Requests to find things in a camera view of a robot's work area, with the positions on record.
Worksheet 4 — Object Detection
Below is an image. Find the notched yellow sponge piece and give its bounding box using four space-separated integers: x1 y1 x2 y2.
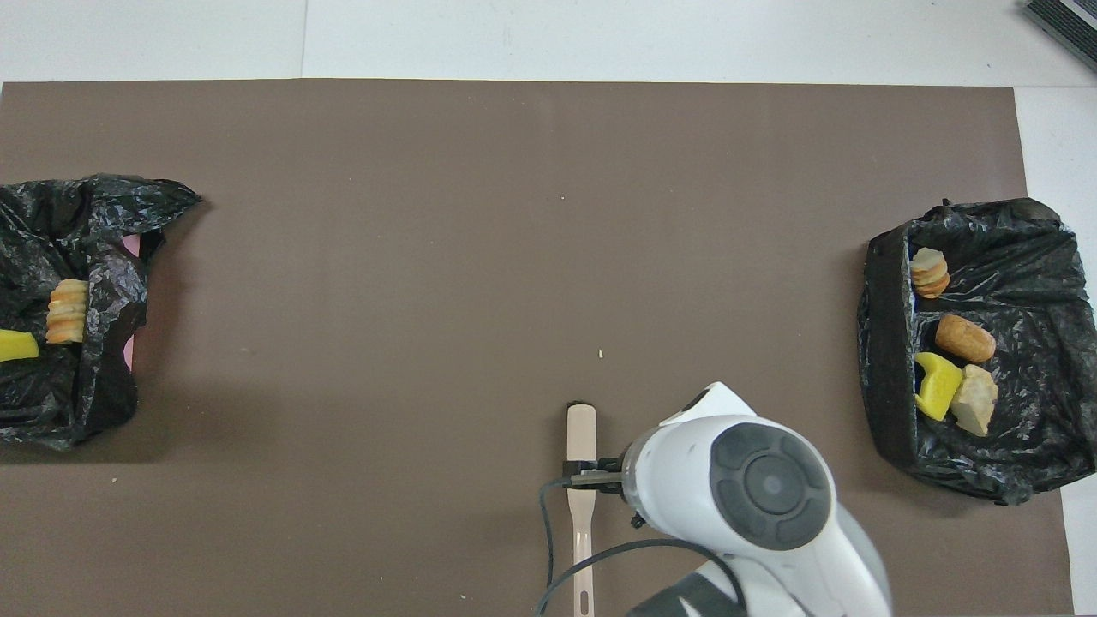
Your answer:
914 351 964 422

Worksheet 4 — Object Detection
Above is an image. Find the brown table mat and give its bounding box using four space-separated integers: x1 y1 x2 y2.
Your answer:
0 80 1076 617

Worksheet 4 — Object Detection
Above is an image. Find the pale crusty bread chunk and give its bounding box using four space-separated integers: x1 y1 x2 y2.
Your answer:
45 279 90 345

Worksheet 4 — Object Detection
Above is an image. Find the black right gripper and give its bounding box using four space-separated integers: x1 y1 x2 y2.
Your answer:
562 457 632 500

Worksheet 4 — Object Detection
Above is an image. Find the beige hand brush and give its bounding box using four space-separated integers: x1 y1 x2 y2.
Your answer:
566 403 598 617

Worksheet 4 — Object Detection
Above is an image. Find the striped croissant bread piece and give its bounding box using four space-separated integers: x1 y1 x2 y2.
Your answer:
950 364 999 438

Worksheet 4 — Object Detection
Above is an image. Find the small striped bread roll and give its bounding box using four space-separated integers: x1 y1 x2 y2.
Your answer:
910 247 951 299

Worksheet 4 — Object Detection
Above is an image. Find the brown oval bread loaf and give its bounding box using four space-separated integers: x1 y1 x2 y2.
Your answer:
934 314 998 363

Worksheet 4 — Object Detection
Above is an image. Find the dark grey ribbed panel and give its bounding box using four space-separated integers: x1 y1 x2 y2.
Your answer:
1022 0 1097 73

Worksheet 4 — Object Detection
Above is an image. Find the black bag-lined pink bin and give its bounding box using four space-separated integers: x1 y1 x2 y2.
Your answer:
0 174 203 452

